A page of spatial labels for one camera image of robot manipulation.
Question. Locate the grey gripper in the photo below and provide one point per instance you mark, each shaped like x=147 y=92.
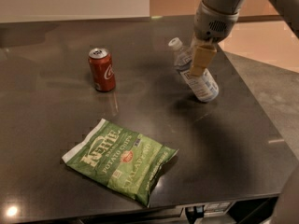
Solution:
x=212 y=26

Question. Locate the blue plastic water bottle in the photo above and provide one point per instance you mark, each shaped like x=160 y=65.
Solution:
x=204 y=87

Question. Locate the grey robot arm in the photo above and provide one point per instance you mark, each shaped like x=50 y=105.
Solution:
x=287 y=9

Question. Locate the red cola can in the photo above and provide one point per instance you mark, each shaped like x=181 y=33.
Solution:
x=100 y=61

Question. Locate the green potato chips bag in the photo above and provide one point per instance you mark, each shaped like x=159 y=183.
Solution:
x=125 y=161

